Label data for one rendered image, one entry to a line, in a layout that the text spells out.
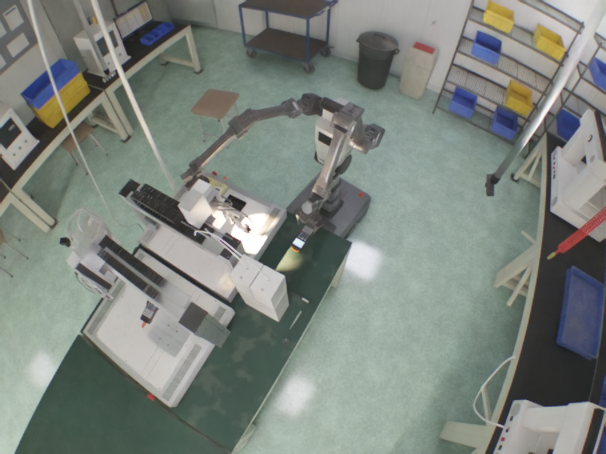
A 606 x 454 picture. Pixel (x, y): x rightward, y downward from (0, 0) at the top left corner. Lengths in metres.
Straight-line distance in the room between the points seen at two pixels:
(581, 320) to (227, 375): 2.39
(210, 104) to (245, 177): 0.82
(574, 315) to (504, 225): 1.37
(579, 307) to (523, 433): 1.05
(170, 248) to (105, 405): 1.06
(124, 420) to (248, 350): 0.87
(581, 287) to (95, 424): 3.38
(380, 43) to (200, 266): 3.11
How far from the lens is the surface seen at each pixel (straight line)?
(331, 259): 1.95
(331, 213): 2.61
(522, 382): 2.24
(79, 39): 4.06
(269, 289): 1.39
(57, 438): 2.42
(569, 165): 3.22
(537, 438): 2.17
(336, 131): 1.41
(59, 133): 3.62
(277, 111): 1.79
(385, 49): 3.92
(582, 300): 2.73
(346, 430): 2.58
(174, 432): 1.95
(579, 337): 2.62
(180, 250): 1.98
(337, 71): 4.51
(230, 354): 1.84
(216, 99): 3.40
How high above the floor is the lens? 2.54
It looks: 62 degrees down
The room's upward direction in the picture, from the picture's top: straight up
